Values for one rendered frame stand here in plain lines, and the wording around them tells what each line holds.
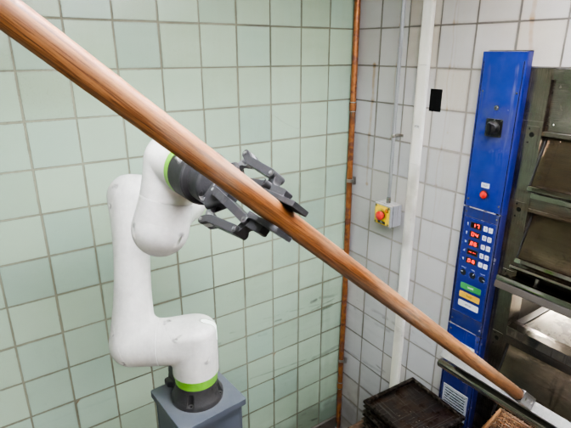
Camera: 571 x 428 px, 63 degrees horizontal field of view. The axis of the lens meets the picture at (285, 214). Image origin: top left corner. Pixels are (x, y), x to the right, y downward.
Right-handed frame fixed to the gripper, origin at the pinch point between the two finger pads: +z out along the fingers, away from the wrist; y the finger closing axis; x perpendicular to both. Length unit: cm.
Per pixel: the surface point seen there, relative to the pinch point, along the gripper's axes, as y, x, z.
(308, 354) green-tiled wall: 38, -163, -119
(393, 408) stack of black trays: 30, -146, -52
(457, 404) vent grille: 14, -170, -42
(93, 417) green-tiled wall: 98, -72, -119
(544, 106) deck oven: -82, -92, -31
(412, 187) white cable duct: -52, -115, -79
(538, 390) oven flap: -7, -155, -14
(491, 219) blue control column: -49, -116, -41
